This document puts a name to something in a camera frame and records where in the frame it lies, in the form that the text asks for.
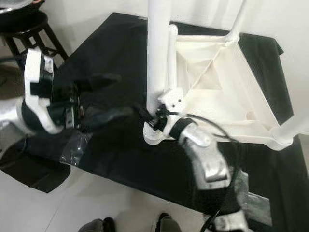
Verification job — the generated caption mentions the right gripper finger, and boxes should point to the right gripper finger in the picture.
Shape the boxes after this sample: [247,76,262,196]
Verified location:
[134,103,157,127]

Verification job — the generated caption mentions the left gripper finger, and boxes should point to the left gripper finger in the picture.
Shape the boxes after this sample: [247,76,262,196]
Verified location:
[84,106,138,130]
[75,74,122,92]

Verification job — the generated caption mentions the clear tape patch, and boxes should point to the clear tape patch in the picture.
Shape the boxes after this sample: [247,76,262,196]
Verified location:
[60,130,92,167]
[237,172,273,228]

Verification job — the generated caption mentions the black tablecloth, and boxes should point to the black tablecloth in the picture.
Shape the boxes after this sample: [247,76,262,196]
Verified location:
[0,12,309,228]

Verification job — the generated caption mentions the cream plastic table top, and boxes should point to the cream plastic table top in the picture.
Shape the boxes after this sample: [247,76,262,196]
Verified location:
[142,34,295,150]

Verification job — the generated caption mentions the black round stool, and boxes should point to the black round stool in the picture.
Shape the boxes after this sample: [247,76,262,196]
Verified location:
[2,12,70,63]

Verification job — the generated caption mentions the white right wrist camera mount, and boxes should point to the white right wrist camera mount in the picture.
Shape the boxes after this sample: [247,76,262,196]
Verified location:
[158,87,185,116]

